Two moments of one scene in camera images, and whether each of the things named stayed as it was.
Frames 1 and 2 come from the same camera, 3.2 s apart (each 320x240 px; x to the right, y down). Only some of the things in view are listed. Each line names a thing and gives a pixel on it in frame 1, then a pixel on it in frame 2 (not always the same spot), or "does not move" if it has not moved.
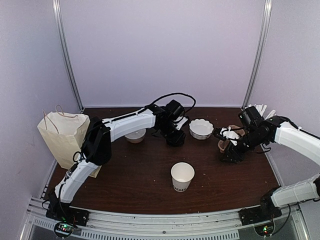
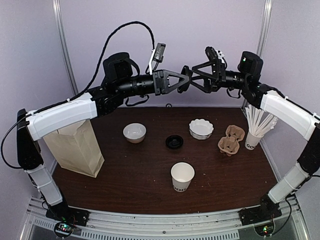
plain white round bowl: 136,137 does not move
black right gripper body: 234,153 → 215,86
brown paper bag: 64,135 does not move
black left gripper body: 169,135 → 158,89
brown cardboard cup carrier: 223,144 does not move
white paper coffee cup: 182,174 does not move
